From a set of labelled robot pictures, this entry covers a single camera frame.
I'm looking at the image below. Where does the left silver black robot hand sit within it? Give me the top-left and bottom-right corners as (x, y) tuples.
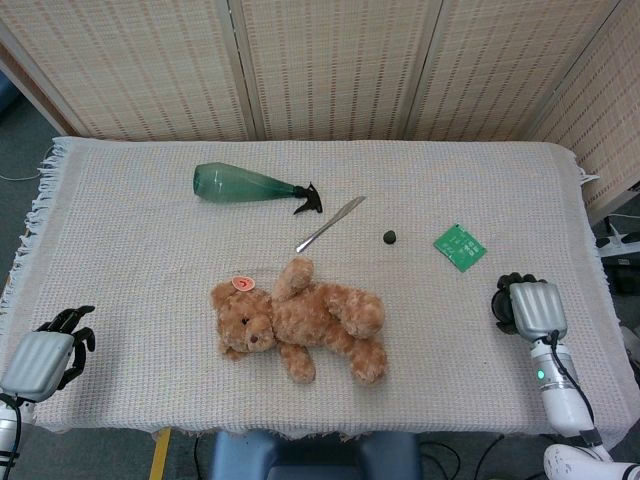
(0, 305), (97, 404)

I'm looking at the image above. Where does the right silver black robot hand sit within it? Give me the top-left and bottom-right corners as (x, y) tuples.
(497, 272), (569, 344)

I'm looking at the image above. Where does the green foil packet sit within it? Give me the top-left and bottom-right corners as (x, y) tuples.
(432, 223), (488, 274)

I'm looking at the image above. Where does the white stand base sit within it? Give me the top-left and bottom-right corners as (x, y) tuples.
(593, 213), (640, 261)

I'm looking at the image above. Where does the white waffle weave tablecloth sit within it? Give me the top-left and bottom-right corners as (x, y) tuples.
(0, 135), (632, 444)

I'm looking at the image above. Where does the silver table knife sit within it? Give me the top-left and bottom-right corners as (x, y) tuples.
(294, 195), (368, 254)

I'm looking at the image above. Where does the brown plush teddy bear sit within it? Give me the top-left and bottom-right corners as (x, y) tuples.
(210, 256), (390, 386)

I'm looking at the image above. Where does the green spray bottle black nozzle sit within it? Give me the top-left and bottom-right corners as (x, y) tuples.
(193, 162), (324, 217)

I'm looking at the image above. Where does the beige woven folding screen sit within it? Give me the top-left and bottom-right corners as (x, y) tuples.
(0, 0), (640, 214)

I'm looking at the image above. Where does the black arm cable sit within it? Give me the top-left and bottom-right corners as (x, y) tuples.
(547, 329), (604, 447)

